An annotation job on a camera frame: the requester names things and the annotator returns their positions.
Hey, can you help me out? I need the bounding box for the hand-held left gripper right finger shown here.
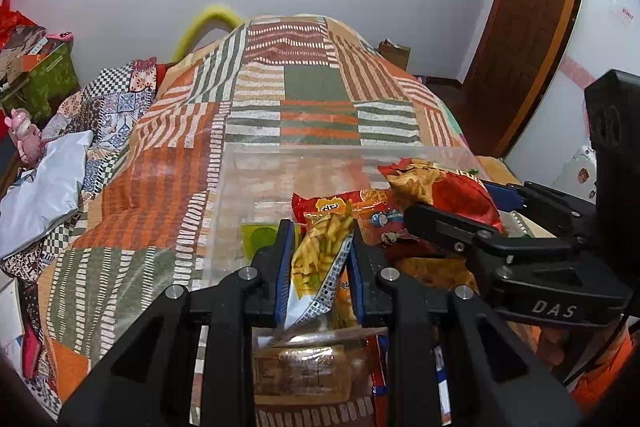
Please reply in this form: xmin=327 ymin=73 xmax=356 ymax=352
xmin=348 ymin=227 xmax=583 ymax=427

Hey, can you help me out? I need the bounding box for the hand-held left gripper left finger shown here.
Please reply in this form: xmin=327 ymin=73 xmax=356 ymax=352
xmin=57 ymin=219 xmax=296 ymax=427

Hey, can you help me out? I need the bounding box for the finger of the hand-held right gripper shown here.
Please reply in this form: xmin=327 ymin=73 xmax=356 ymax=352
xmin=402 ymin=202 xmax=597 ymax=266
xmin=481 ymin=179 xmax=601 ymax=241

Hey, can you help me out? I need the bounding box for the red chips packet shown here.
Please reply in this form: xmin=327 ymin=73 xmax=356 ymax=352
xmin=378 ymin=158 xmax=506 ymax=236

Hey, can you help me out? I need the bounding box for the blue white snack packet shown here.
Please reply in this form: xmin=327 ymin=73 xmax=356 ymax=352
xmin=284 ymin=210 xmax=357 ymax=331

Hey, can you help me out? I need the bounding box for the green jelly cup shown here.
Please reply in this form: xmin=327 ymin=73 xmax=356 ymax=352
xmin=239 ymin=222 xmax=281 ymax=264

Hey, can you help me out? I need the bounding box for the red white snack packet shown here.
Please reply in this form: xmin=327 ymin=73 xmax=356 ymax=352
xmin=291 ymin=188 xmax=417 ymax=254

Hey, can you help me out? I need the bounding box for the clear plastic storage container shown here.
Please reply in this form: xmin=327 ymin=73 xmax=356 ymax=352
xmin=201 ymin=141 xmax=482 ymax=295

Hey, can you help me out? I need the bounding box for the orange snack packet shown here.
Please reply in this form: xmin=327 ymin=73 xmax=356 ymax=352
xmin=327 ymin=266 xmax=362 ymax=331

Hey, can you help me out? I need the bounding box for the white bin with stickers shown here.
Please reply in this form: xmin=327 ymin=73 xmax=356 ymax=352
xmin=556 ymin=145 xmax=599 ymax=204

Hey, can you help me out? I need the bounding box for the brown snack packet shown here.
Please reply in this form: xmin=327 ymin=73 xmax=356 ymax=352
xmin=394 ymin=256 xmax=479 ymax=294

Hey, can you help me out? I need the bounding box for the brown cake packet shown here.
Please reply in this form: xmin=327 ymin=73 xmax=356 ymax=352
xmin=252 ymin=326 xmax=374 ymax=406

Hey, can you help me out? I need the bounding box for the small cardboard box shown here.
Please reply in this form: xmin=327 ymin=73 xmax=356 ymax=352
xmin=378 ymin=39 xmax=412 ymax=74

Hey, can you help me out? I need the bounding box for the white paper label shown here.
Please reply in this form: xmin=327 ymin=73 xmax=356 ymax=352
xmin=609 ymin=0 xmax=637 ymax=26

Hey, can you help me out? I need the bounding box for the wooden door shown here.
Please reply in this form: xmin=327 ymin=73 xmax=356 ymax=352
xmin=461 ymin=0 xmax=592 ymax=158

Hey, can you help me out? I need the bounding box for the striped patchwork blanket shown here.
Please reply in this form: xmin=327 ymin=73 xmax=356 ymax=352
xmin=37 ymin=14 xmax=507 ymax=427

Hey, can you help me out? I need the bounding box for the checkered patchwork quilt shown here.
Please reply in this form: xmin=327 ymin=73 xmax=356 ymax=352
xmin=0 ymin=56 xmax=162 ymax=290

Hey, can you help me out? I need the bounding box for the white cloth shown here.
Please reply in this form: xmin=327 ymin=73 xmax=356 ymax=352
xmin=0 ymin=130 xmax=96 ymax=261

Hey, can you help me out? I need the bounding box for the yellow hoop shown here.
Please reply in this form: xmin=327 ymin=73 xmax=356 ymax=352
xmin=172 ymin=4 xmax=242 ymax=64

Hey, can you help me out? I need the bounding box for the pink rabbit toy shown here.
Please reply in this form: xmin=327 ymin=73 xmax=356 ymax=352
xmin=4 ymin=108 xmax=44 ymax=168

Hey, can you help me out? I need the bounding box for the green patterned box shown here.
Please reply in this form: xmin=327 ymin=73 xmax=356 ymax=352
xmin=0 ymin=41 xmax=82 ymax=124

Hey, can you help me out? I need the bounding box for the red plastic bag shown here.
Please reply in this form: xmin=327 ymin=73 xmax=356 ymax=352
xmin=0 ymin=0 xmax=32 ymax=44

